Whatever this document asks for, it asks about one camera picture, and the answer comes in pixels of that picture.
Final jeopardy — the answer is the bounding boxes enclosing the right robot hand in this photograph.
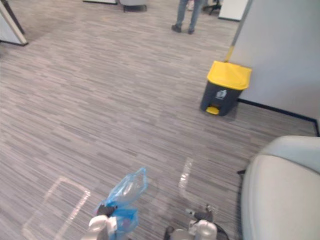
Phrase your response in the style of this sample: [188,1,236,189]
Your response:
[185,204,216,222]

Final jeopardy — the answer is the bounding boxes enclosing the person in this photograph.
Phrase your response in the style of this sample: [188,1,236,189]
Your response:
[171,0,209,35]

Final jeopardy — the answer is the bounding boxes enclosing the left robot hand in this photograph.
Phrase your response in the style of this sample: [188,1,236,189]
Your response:
[96,203,119,217]

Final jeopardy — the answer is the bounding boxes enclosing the grey yellow-lidded trash can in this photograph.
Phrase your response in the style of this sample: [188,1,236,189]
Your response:
[199,60,253,117]

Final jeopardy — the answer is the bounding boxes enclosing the white office partition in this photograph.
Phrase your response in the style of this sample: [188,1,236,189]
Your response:
[0,0,29,47]

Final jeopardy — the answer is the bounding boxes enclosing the grey cabinet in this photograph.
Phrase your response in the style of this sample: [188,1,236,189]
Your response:
[117,0,148,13]

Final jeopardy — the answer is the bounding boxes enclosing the black office chair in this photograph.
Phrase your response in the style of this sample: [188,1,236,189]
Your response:
[202,0,223,16]

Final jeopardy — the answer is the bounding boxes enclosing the blue plastic trash bag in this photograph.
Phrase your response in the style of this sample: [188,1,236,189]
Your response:
[94,166,149,235]

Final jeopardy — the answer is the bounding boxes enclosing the light grey armchair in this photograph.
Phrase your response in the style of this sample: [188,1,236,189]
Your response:
[237,135,320,240]

